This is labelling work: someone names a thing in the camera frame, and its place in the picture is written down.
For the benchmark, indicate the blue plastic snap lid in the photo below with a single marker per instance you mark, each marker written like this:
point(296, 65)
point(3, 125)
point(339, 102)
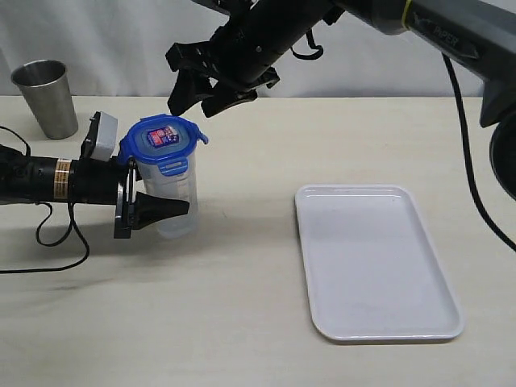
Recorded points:
point(163, 141)

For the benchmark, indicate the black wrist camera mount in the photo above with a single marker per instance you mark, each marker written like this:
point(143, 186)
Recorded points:
point(90, 141)

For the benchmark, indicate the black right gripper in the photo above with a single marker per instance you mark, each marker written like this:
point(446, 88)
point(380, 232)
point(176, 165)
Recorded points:
point(241, 53)

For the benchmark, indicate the white rectangular tray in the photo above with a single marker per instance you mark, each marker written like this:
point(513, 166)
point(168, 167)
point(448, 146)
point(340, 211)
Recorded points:
point(372, 272)

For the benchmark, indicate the stainless steel cup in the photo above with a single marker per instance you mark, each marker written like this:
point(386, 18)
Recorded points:
point(45, 88)

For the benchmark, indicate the tall translucent plastic container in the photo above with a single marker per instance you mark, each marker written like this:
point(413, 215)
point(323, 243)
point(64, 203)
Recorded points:
point(176, 181)

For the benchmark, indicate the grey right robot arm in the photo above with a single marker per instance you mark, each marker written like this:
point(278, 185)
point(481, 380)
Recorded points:
point(475, 34)

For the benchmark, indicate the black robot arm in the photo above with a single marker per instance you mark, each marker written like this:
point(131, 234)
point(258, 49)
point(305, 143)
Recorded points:
point(38, 179)

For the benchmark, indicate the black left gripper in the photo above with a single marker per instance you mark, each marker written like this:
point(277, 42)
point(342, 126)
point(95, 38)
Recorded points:
point(109, 183)

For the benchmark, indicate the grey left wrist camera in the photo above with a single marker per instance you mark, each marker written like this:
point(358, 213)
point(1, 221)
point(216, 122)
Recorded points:
point(106, 137)

